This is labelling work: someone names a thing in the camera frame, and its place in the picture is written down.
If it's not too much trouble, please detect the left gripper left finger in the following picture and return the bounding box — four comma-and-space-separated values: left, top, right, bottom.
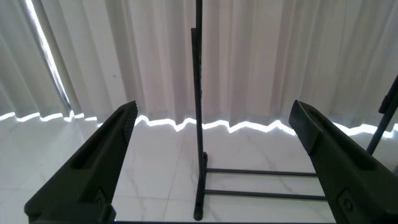
24, 100, 139, 223

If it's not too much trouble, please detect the black clothes rack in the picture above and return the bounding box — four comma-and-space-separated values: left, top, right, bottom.
190, 0, 398, 222

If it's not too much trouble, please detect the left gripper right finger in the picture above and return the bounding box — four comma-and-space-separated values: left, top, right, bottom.
288, 99, 398, 224

